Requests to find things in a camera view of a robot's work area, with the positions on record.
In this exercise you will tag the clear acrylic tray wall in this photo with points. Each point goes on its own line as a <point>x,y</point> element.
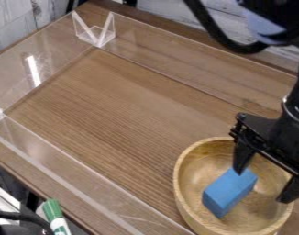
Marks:
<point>102,207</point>

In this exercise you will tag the brown wooden bowl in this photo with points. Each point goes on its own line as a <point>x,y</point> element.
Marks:
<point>258,215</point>

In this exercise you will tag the green and white marker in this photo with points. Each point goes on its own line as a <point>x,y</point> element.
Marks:
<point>55,217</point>

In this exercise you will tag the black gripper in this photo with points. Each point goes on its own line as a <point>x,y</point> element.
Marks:
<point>274,139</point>

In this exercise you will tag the blue rectangular block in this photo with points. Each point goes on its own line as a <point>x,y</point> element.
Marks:
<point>228,191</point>

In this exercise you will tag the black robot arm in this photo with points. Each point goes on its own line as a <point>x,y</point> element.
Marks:
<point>273,20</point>

